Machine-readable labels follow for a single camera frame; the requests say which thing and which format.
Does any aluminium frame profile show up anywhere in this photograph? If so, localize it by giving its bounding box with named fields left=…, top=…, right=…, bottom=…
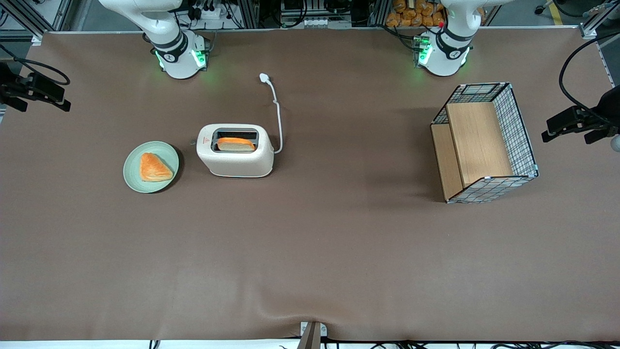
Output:
left=0, top=0, right=47, bottom=47
left=579, top=2, right=620, bottom=40

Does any toast slice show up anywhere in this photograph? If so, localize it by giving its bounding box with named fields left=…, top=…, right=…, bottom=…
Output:
left=217, top=137, right=256, bottom=152

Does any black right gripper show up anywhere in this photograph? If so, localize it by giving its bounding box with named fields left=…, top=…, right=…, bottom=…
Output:
left=0, top=62, right=72, bottom=112

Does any pale green round plate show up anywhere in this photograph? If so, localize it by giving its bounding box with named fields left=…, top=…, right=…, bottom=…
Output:
left=123, top=141, right=180, bottom=193

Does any bag of bread rolls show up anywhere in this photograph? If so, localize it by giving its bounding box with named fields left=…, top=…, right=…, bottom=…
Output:
left=386, top=0, right=447, bottom=28

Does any triangular golden pastry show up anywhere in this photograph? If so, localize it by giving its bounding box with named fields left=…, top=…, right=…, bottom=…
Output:
left=140, top=153, right=174, bottom=182

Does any white power strip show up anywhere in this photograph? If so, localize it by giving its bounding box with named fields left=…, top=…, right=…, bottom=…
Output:
left=190, top=4, right=224, bottom=20

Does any black wire basket with liner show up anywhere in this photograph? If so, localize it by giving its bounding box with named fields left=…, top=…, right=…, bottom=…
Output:
left=430, top=82, right=539, bottom=204

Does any cream two-slot toaster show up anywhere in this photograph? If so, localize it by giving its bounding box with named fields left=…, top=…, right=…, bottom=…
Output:
left=196, top=124, right=275, bottom=178

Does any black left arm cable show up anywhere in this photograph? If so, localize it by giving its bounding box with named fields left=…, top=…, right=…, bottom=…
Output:
left=558, top=33, right=620, bottom=122

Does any white toaster power cord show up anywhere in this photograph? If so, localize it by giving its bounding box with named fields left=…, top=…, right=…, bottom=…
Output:
left=259, top=73, right=284, bottom=155

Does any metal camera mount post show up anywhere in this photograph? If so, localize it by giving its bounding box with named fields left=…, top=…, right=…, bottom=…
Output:
left=297, top=321, right=328, bottom=349

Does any brown table cloth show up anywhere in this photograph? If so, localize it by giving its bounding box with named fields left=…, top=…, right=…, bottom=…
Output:
left=0, top=27, right=620, bottom=343

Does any light wooden shelf insert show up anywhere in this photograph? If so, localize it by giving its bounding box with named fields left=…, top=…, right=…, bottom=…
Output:
left=431, top=101, right=514, bottom=201

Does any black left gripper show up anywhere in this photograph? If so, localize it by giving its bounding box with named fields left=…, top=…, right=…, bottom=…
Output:
left=542, top=85, right=620, bottom=145

